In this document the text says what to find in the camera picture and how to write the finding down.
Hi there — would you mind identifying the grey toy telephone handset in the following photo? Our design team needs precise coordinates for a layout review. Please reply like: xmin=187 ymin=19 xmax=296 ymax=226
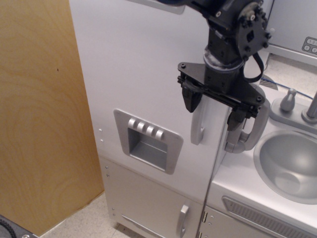
xmin=224 ymin=83 xmax=270 ymax=154

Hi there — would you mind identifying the plywood board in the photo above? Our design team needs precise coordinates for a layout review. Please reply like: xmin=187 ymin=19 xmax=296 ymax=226
xmin=0 ymin=0 xmax=103 ymax=235

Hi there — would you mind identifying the silver toy sink basin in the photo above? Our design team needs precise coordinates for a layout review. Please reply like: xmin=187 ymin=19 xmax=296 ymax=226
xmin=254 ymin=130 xmax=317 ymax=205

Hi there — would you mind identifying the grey oven vent panel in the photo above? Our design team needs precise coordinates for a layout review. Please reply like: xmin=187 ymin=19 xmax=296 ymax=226
xmin=222 ymin=196 xmax=317 ymax=238

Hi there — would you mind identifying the grey toy faucet set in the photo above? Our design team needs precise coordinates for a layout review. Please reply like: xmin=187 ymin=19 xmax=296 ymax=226
xmin=269 ymin=89 xmax=317 ymax=134

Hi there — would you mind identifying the toy microwave with keypad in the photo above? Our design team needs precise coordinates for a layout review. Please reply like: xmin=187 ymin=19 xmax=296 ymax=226
xmin=263 ymin=0 xmax=317 ymax=66

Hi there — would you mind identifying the white toy fridge door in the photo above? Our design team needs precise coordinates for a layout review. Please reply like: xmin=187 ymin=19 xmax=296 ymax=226
xmin=70 ymin=0 xmax=228 ymax=203

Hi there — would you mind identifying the white lower freezer door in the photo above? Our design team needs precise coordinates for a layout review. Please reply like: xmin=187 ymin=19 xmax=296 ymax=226
xmin=99 ymin=158 xmax=203 ymax=238

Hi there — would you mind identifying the blue cable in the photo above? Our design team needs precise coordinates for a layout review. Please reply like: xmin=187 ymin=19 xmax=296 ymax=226
xmin=260 ymin=77 xmax=315 ymax=100

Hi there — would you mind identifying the silver fridge door handle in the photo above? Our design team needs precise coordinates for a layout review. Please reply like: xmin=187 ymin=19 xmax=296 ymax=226
xmin=191 ymin=96 xmax=209 ymax=145

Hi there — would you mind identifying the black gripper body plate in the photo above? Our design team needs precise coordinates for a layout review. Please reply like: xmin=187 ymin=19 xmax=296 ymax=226
xmin=178 ymin=62 xmax=264 ymax=118

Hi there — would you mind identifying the black equipment base corner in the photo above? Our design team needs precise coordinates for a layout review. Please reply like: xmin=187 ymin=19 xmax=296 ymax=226
xmin=0 ymin=215 xmax=38 ymax=238

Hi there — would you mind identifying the silver ice dispenser panel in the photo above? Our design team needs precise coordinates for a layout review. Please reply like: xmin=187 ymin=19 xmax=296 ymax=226
xmin=113 ymin=109 xmax=183 ymax=175

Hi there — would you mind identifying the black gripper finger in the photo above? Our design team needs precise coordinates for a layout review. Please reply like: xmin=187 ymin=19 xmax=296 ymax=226
xmin=227 ymin=108 xmax=248 ymax=131
xmin=181 ymin=83 xmax=203 ymax=113

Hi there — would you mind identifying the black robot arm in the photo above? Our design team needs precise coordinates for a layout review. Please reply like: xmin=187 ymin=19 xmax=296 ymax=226
xmin=164 ymin=0 xmax=271 ymax=131

